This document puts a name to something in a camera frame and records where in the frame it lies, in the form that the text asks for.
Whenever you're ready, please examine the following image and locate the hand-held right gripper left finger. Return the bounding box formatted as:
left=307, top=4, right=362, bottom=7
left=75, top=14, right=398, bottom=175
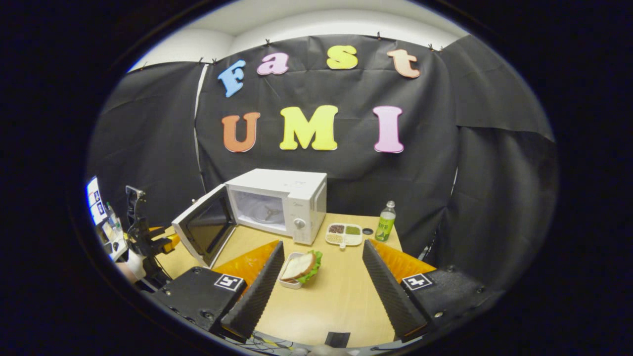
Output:
left=148, top=241, right=286, bottom=343

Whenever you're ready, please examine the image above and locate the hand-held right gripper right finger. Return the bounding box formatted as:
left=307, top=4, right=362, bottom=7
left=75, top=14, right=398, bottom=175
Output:
left=362, top=239, right=497, bottom=343

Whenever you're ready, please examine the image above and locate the lettuce sandwich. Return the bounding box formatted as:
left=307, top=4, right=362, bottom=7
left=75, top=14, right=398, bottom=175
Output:
left=280, top=250, right=323, bottom=285

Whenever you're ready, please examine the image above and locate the white microwave oven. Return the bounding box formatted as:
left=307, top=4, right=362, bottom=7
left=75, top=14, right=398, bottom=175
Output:
left=171, top=169, right=328, bottom=268

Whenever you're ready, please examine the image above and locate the white side desk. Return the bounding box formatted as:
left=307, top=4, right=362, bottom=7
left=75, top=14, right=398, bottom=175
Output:
left=99, top=218, right=130, bottom=262

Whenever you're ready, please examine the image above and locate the white rectangular tray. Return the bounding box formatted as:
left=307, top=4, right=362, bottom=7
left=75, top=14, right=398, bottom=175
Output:
left=277, top=252, right=307, bottom=290

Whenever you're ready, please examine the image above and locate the computer monitor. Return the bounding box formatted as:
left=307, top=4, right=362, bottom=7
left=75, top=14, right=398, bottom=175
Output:
left=87, top=177, right=107, bottom=225

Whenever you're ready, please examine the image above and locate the green drink bottle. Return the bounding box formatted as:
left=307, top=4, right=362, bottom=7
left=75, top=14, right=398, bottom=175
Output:
left=375, top=200, right=397, bottom=242

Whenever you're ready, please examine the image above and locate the black flat box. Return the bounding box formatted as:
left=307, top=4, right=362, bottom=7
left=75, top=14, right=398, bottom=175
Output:
left=324, top=331, right=351, bottom=348

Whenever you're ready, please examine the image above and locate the divided white bean dish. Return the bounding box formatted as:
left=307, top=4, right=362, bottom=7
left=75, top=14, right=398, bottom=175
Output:
left=325, top=222, right=363, bottom=249

